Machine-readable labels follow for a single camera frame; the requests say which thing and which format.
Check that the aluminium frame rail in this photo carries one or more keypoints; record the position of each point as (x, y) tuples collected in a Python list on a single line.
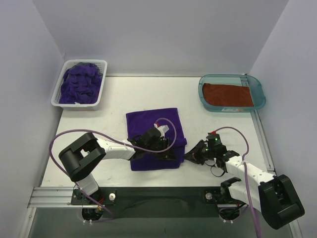
[(51, 197)]

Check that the white plastic basket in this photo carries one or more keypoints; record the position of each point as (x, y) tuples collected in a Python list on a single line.
[(101, 64)]

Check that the purple cloth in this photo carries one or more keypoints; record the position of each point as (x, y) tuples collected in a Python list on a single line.
[(139, 122)]

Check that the crumpled purple towel in basket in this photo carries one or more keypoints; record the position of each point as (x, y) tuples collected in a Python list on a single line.
[(81, 84)]

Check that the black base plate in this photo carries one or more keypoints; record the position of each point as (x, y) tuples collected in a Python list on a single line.
[(157, 202)]

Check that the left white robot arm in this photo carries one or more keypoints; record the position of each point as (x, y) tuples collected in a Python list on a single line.
[(84, 154)]

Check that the blue transparent plastic bin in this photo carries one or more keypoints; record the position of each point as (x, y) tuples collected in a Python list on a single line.
[(252, 83)]

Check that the brown towel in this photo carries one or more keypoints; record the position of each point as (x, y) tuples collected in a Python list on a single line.
[(227, 95)]

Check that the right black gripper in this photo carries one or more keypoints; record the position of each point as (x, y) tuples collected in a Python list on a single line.
[(200, 152)]

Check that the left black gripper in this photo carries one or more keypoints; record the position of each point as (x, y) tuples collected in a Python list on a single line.
[(163, 146)]

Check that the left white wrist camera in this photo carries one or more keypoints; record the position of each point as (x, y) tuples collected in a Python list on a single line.
[(163, 129)]

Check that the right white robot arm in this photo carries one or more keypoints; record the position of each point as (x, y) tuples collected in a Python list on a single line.
[(273, 196)]

